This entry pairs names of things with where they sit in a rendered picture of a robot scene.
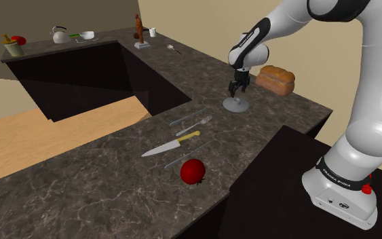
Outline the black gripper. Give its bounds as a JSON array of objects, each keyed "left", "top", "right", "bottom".
[{"left": 228, "top": 70, "right": 252, "bottom": 98}]

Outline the grey round lid with knob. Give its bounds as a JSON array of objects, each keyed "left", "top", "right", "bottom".
[{"left": 223, "top": 96, "right": 250, "bottom": 114}]

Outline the brown bread loaf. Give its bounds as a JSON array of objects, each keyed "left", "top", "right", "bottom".
[{"left": 254, "top": 65, "right": 296, "bottom": 97}]

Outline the silver fork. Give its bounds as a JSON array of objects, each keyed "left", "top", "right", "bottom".
[{"left": 175, "top": 114, "right": 213, "bottom": 137}]

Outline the grey table knife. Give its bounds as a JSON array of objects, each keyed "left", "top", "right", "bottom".
[
  {"left": 169, "top": 107, "right": 208, "bottom": 127},
  {"left": 164, "top": 140, "right": 213, "bottom": 170}
]

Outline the silver spoon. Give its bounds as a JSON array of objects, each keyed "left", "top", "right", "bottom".
[{"left": 166, "top": 44, "right": 183, "bottom": 56}]

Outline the dark robot stand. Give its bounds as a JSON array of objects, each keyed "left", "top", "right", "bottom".
[{"left": 217, "top": 125, "right": 382, "bottom": 239}]

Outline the brown wooden figure on base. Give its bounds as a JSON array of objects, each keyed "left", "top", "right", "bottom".
[{"left": 134, "top": 14, "right": 152, "bottom": 50}]

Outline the olive soap dispenser, yellow pump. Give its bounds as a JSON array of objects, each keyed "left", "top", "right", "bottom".
[{"left": 1, "top": 34, "right": 25, "bottom": 58}]

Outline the yellow-handled chef knife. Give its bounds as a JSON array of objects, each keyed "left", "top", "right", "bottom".
[{"left": 140, "top": 130, "right": 202, "bottom": 158}]

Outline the white kettle with black handle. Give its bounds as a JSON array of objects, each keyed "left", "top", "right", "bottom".
[{"left": 50, "top": 26, "right": 72, "bottom": 45}]

